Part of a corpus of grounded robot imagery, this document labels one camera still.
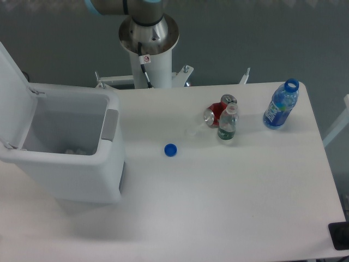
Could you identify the white trash can lid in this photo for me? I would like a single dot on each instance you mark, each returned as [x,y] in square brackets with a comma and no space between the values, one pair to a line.
[18,102]

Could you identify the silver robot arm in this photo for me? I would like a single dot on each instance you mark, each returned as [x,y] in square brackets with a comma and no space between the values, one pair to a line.
[147,28]

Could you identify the clear white bottle cap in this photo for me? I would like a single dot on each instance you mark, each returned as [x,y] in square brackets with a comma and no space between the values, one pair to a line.
[191,132]

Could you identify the blue bottle cap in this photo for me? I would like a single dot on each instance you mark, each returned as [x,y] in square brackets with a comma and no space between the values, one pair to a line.
[170,150]

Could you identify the crushed red soda can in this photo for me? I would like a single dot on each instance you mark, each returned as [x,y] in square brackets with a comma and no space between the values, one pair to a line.
[212,113]

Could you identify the white plastic trash can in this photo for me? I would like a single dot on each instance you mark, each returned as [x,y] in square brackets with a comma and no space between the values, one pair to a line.
[74,148]

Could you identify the clear green-label water bottle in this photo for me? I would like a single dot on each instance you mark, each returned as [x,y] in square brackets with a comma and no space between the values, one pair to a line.
[228,121]

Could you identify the blue drink bottle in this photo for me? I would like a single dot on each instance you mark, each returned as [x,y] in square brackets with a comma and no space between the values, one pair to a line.
[282,102]

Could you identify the white furniture leg right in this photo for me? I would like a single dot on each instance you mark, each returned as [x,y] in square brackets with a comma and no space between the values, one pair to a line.
[337,126]

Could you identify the black device at edge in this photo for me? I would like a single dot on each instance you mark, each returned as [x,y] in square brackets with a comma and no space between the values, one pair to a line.
[339,235]

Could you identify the white metal base frame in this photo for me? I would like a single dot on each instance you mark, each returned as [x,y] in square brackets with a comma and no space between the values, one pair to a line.
[179,79]

